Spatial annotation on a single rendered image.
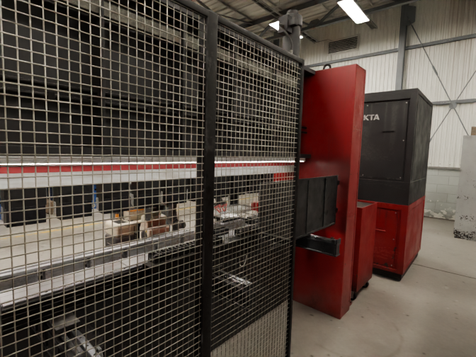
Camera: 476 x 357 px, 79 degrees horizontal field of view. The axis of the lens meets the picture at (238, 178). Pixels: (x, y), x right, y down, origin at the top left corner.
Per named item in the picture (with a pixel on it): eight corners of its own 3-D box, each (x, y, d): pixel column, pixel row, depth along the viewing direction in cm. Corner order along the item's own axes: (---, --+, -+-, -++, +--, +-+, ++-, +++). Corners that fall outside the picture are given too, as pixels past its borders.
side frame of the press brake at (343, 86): (278, 281, 340) (286, 82, 319) (350, 309, 283) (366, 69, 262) (265, 289, 321) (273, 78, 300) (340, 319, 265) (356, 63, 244)
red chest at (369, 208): (329, 274, 365) (333, 196, 356) (370, 287, 332) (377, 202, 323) (310, 287, 328) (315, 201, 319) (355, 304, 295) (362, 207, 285)
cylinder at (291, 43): (286, 70, 272) (289, 18, 268) (311, 66, 255) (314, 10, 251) (265, 61, 247) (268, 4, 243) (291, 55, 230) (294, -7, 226)
